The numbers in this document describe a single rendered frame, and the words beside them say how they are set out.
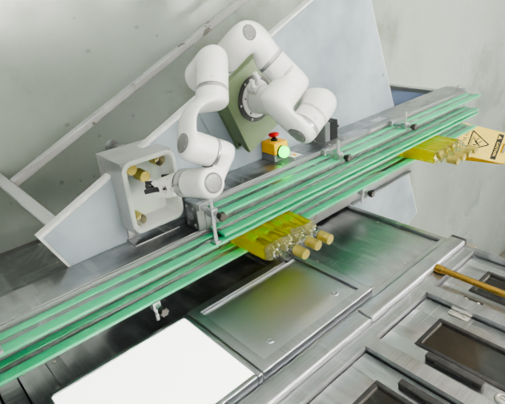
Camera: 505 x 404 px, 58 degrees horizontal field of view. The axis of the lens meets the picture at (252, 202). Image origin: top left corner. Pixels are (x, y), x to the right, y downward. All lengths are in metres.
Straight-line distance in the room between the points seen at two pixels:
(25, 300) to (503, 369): 1.24
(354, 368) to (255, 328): 0.29
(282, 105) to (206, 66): 0.24
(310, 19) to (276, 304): 1.06
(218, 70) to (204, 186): 0.30
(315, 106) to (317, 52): 0.58
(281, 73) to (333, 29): 0.67
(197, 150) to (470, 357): 0.89
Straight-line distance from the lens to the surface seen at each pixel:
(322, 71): 1.94
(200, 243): 1.45
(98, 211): 1.42
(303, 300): 1.44
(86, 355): 1.46
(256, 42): 1.30
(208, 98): 1.13
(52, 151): 1.93
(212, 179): 1.08
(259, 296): 1.47
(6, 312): 1.34
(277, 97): 1.30
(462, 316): 1.51
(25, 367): 1.30
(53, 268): 1.90
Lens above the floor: 1.98
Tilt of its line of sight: 44 degrees down
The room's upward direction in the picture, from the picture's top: 112 degrees clockwise
